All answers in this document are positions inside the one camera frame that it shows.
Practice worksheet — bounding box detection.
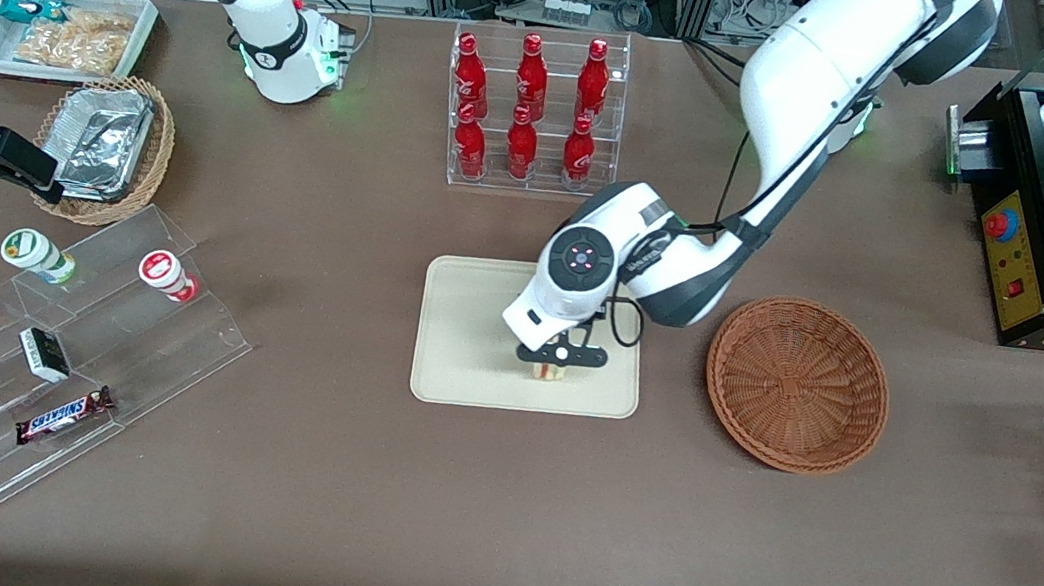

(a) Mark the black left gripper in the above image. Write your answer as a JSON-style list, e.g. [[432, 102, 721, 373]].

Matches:
[[513, 303, 614, 375]]

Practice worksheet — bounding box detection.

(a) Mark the beige rectangular tray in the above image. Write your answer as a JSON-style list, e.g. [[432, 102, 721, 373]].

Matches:
[[407, 249, 657, 431]]

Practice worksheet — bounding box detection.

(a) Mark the small light wicker basket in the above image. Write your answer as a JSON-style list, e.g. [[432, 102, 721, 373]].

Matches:
[[24, 65, 183, 236]]

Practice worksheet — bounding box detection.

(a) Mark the round brown wicker basket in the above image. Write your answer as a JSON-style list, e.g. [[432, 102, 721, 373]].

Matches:
[[694, 287, 903, 485]]

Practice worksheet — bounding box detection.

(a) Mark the green lid yogurt cup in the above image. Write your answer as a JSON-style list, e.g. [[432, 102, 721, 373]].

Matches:
[[0, 225, 83, 289]]

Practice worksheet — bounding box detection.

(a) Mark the stack of foil trays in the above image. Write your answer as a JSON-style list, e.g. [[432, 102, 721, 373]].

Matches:
[[49, 78, 158, 207]]

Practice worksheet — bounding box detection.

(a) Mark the clear bag of crackers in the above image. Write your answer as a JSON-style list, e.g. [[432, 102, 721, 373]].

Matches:
[[11, 0, 138, 80]]

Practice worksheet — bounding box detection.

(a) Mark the teal snack packet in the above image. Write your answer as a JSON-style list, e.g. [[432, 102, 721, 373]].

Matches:
[[0, 0, 72, 32]]

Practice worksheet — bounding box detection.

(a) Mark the clear acrylic bottle rack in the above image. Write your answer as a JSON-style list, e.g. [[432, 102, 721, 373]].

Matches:
[[434, 11, 637, 208]]

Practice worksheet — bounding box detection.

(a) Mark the small black white box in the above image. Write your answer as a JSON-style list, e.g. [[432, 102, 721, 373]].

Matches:
[[12, 325, 78, 387]]

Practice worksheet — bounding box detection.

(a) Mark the red cola bottle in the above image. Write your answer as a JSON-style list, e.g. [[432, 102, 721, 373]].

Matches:
[[449, 101, 494, 182], [558, 114, 600, 192], [448, 31, 496, 120], [502, 103, 544, 184], [572, 36, 616, 129], [511, 32, 555, 123]]

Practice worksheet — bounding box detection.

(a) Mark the red lid yogurt cup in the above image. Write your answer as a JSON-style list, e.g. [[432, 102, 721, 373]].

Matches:
[[134, 247, 206, 308]]

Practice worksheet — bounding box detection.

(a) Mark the clear acrylic stepped display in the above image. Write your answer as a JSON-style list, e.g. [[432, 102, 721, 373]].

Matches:
[[0, 183, 271, 576]]

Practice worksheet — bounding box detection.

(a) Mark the Snickers chocolate bar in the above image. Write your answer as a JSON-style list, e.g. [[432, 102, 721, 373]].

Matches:
[[12, 374, 118, 457]]

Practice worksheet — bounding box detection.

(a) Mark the white power strip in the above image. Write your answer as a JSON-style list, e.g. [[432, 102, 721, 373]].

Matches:
[[538, 0, 592, 27]]

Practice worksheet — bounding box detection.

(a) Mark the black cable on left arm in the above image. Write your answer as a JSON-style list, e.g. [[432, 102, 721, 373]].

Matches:
[[603, 111, 788, 368]]

